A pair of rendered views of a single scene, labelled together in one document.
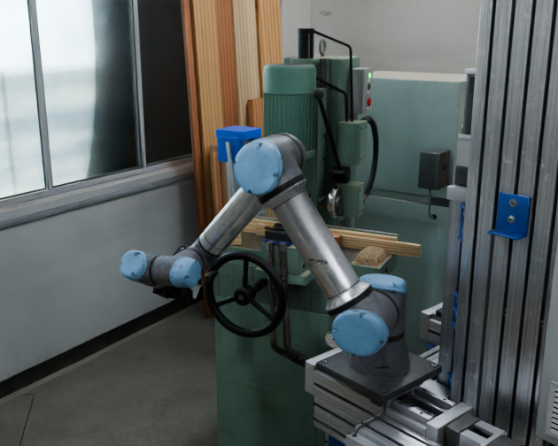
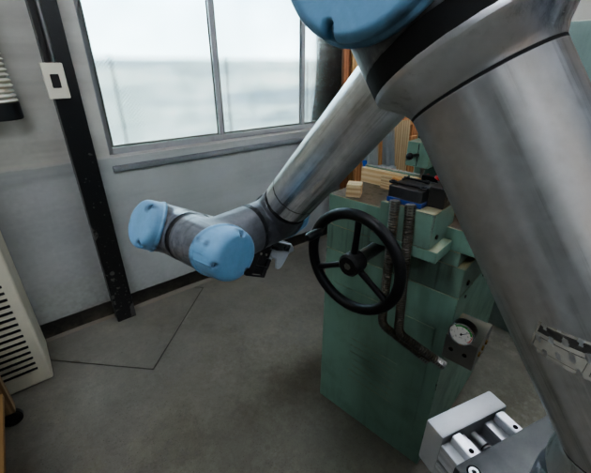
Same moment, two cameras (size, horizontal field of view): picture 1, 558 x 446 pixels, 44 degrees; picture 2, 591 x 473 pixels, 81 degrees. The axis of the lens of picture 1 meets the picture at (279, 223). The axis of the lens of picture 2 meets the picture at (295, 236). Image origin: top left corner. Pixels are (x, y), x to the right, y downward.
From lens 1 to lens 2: 1.30 m
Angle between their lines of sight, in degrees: 19
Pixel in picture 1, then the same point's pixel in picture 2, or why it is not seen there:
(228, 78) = not seen: hidden behind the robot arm
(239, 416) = (340, 362)
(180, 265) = (205, 241)
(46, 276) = (215, 203)
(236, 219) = (326, 160)
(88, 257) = (250, 191)
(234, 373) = (340, 326)
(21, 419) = (186, 309)
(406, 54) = not seen: hidden behind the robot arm
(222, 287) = (335, 240)
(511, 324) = not seen: outside the picture
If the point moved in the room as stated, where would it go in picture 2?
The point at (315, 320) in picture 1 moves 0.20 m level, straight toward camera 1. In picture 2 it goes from (438, 300) to (437, 351)
